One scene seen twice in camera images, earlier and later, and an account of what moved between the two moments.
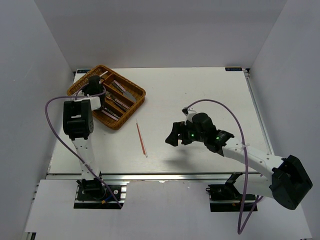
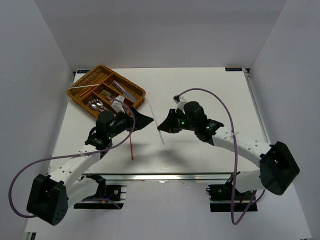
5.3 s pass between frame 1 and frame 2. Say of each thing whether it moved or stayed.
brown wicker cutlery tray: stayed
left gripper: moved
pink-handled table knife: stayed
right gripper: moved
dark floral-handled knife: stayed
